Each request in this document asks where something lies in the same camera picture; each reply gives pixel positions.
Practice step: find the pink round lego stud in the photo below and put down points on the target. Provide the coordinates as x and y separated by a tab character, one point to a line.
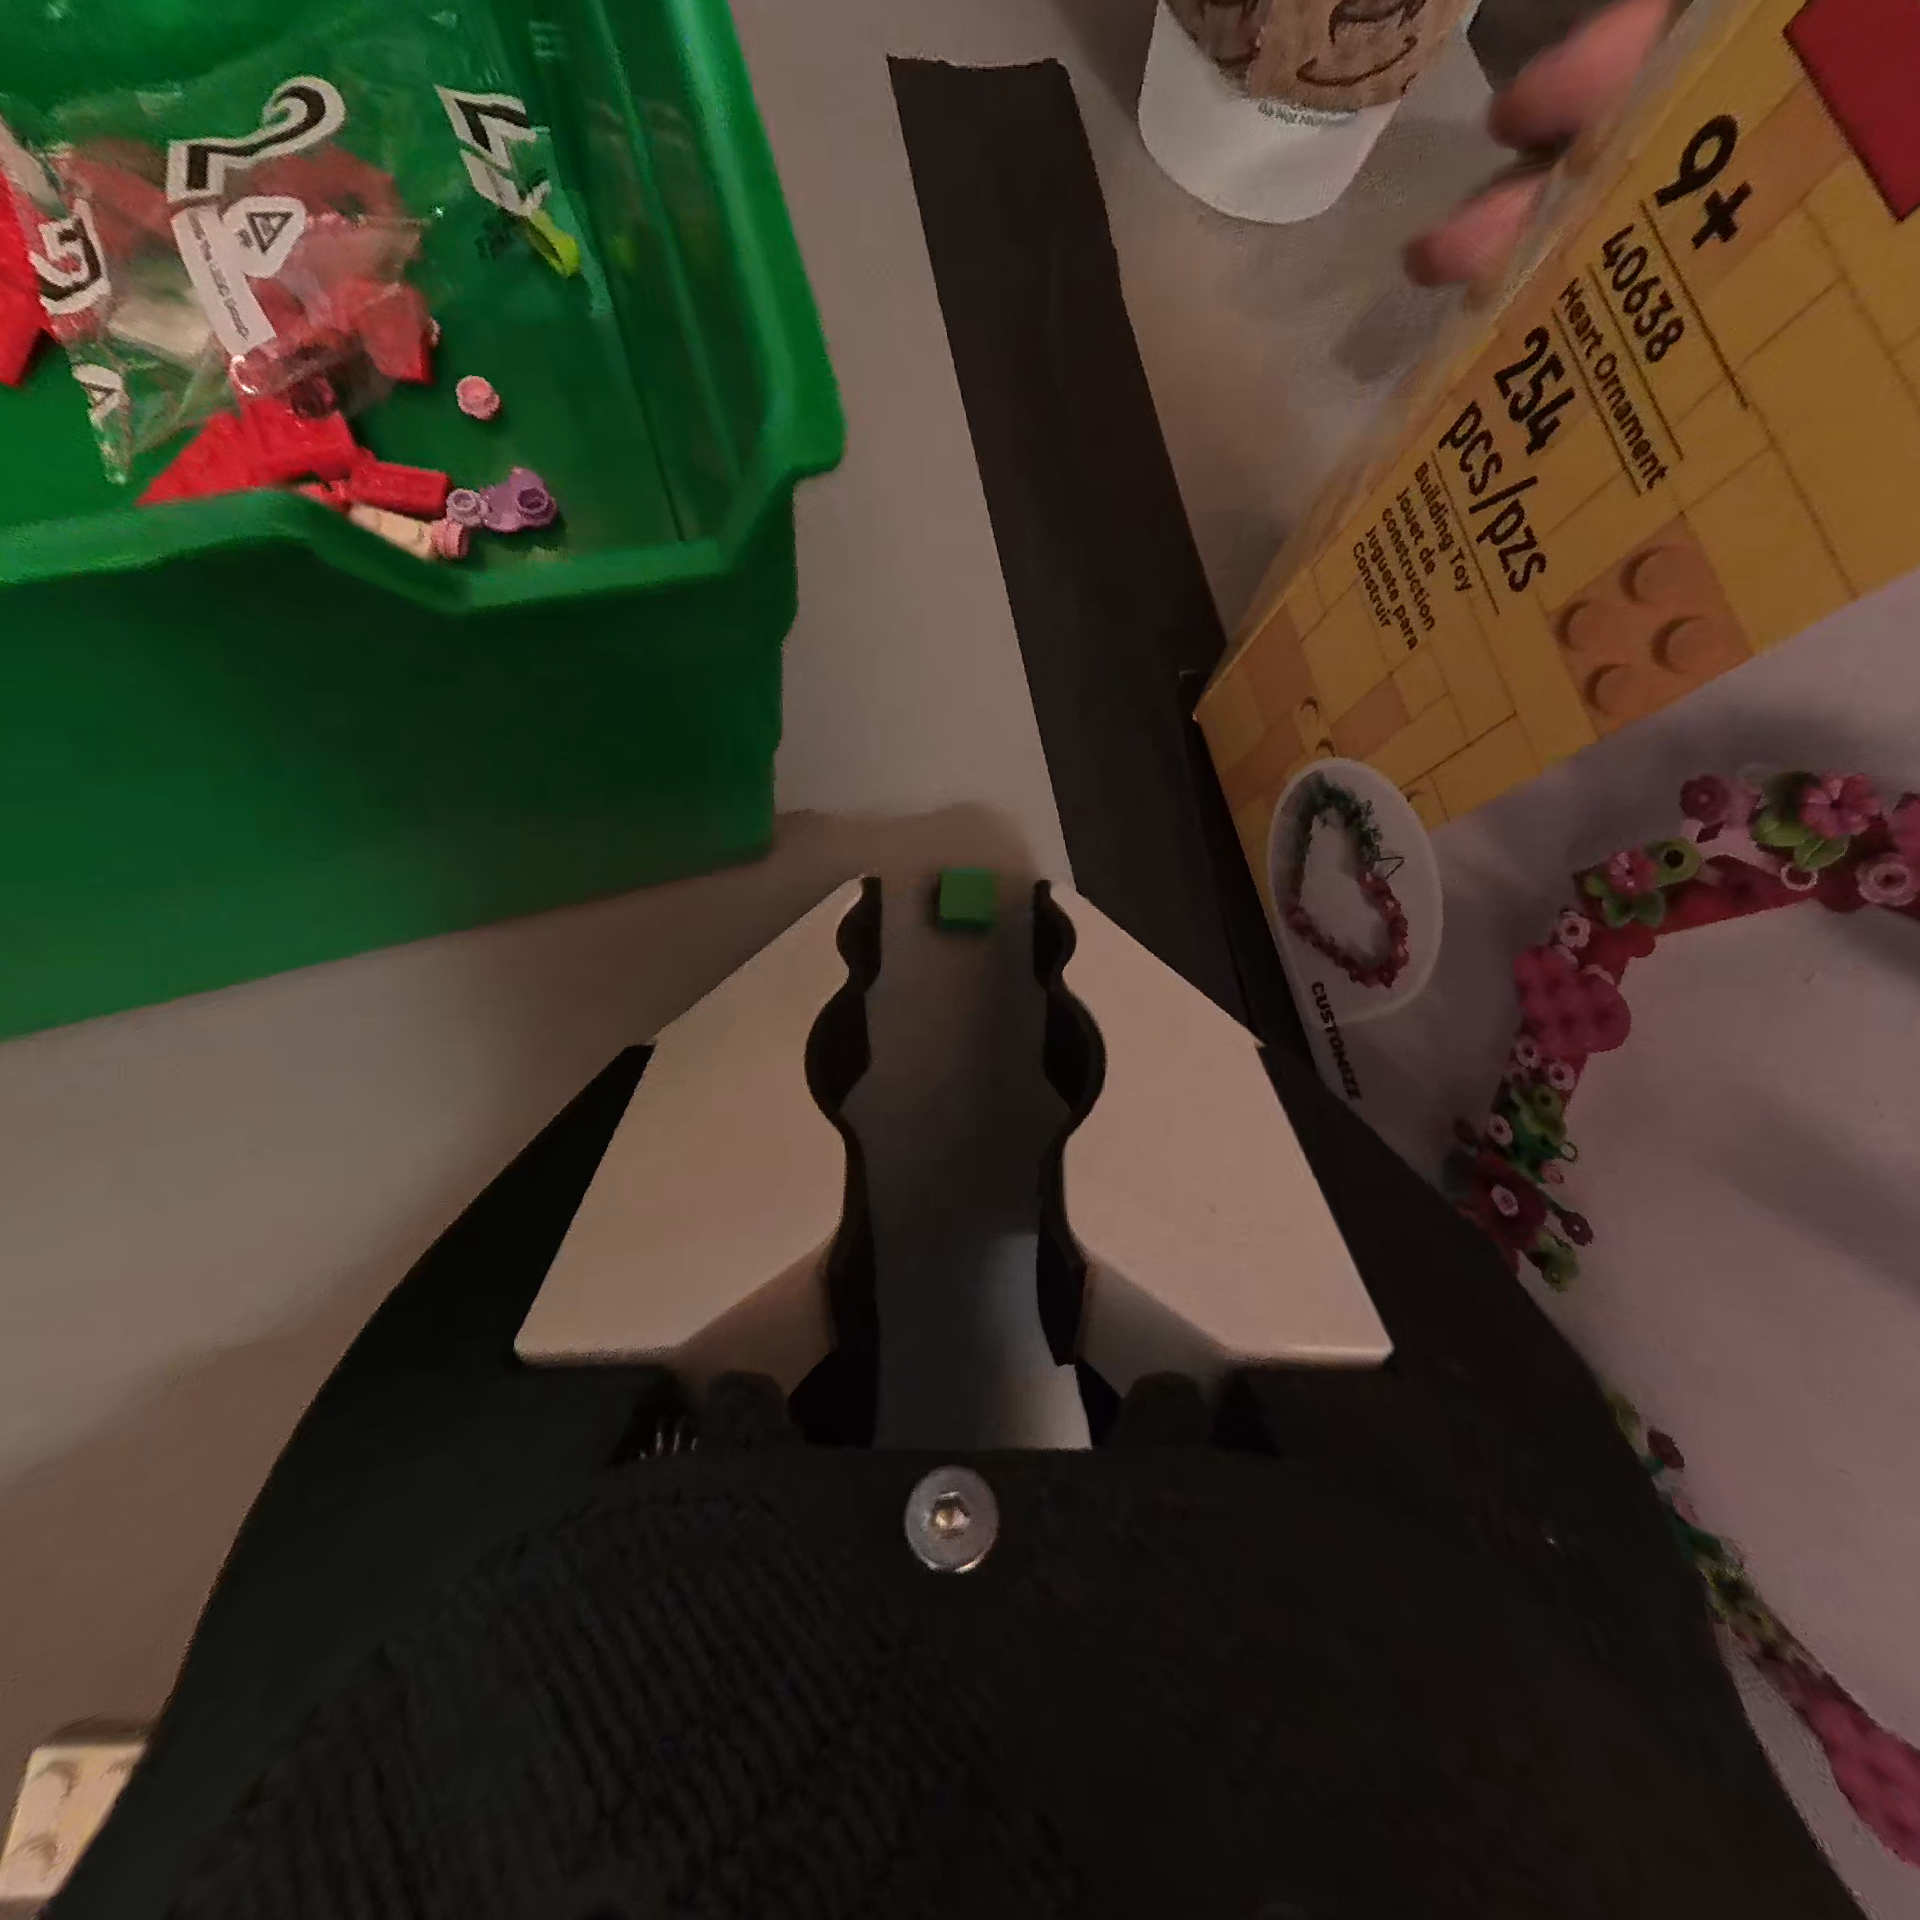
481	399

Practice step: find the clear plastic parts bag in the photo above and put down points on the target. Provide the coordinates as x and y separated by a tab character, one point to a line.
283	254
43	254
503	150

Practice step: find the cream lego brick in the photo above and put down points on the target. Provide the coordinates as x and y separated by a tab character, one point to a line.
405	529

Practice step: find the lime green lego piece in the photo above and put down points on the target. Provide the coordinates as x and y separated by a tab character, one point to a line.
555	246

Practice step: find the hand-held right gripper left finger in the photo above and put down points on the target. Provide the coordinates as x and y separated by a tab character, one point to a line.
704	1201

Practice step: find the yellow lego set box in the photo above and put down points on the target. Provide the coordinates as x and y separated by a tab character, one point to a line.
1724	450

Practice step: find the green square lego tile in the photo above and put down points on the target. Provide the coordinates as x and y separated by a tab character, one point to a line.
960	900

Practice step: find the paper coffee cup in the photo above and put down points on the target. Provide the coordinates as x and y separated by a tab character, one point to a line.
1276	150

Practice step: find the green plastic bin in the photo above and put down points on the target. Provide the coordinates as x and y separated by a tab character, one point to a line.
376	750

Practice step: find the pile of red lego bricks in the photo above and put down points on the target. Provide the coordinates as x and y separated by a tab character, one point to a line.
283	450

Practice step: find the purple lego flower piece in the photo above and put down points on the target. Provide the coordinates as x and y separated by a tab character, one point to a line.
517	498

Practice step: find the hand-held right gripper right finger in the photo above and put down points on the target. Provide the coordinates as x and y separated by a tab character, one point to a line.
1201	1201

